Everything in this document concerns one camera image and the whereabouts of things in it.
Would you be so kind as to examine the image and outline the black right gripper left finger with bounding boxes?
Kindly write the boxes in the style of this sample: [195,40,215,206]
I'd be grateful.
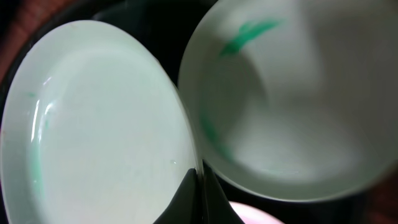
[154,169,202,224]

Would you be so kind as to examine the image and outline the white plate with green stain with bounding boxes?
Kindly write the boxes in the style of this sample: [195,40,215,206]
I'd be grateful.
[229,202,284,224]

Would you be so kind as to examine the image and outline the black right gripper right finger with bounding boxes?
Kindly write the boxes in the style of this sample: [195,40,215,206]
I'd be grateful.
[202,162,244,224]

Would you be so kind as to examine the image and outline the mint green plate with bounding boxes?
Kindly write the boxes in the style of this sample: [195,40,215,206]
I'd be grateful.
[178,0,397,202]
[1,20,197,224]

